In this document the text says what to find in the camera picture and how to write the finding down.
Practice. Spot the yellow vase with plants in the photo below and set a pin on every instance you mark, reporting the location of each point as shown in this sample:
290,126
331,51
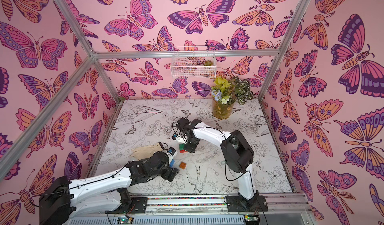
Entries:
226,93

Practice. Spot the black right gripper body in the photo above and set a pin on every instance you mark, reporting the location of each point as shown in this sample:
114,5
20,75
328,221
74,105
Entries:
191,144

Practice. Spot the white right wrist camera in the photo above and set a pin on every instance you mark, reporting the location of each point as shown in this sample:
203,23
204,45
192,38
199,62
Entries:
180,139

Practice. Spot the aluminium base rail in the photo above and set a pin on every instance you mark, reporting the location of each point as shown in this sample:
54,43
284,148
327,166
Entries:
276,209

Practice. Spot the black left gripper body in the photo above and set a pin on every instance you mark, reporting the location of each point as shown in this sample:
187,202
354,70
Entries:
167,174

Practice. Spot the blue long lego brick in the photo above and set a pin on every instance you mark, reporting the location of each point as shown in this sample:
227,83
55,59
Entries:
172,164

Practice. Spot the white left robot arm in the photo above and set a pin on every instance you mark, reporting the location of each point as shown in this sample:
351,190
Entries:
66,198

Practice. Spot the aluminium cage frame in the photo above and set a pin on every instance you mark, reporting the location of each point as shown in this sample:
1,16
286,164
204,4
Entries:
93,59

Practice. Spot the white wire basket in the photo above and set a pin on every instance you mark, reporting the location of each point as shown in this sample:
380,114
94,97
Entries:
194,62

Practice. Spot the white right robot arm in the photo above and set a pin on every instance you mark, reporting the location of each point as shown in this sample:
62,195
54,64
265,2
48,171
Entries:
238,155

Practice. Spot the orange square lego brick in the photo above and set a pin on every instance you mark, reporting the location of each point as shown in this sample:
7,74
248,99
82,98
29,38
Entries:
182,165

